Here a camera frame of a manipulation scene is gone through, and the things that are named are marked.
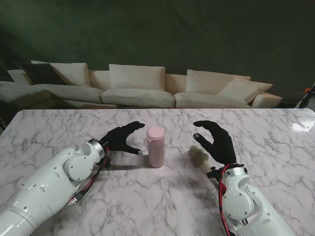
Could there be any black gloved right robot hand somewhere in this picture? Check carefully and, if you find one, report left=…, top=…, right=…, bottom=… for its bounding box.
left=193, top=120, right=238, bottom=165

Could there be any pink thermos bottle body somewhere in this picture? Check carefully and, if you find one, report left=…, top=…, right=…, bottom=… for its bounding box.
left=147, top=140, right=164, bottom=168

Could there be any stand with orange clamp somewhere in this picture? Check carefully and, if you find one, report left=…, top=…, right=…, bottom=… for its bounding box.
left=294, top=83, right=315, bottom=109

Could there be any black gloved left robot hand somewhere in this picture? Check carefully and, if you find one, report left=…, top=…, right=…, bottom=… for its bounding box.
left=99, top=121, right=146, bottom=156

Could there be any large cream cushion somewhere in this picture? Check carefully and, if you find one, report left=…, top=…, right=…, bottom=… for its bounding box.
left=185, top=69, right=252, bottom=95

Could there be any cream fabric sofa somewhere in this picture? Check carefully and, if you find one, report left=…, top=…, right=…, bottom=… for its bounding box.
left=0, top=60, right=283, bottom=110

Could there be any red black right arm cable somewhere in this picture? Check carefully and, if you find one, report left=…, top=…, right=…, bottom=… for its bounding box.
left=206, top=166, right=234, bottom=236

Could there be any red black arm cable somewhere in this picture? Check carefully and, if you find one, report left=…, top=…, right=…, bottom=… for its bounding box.
left=67, top=146, right=113, bottom=206
left=206, top=166, right=234, bottom=236

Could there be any wide rectangular cream cushion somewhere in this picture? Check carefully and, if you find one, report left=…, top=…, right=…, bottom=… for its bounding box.
left=108, top=63, right=166, bottom=91

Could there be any tilted small cream cushion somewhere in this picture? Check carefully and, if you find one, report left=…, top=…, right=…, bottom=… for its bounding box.
left=217, top=76, right=273, bottom=104

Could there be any sponge cup brush red handle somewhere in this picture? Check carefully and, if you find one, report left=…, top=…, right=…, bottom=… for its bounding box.
left=189, top=145, right=217, bottom=175

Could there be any red black left arm cable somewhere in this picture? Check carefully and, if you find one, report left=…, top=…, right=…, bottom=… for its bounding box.
left=67, top=146, right=113, bottom=206

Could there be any cream cushion behind dark cushion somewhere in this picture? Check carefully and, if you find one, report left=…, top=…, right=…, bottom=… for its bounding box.
left=31, top=60, right=91, bottom=88

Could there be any dark brown cushion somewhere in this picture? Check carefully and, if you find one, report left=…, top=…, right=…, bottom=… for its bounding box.
left=12, top=60, right=67, bottom=86

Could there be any pink thermos lid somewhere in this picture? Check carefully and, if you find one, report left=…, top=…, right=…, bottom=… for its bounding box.
left=146, top=126, right=164, bottom=143

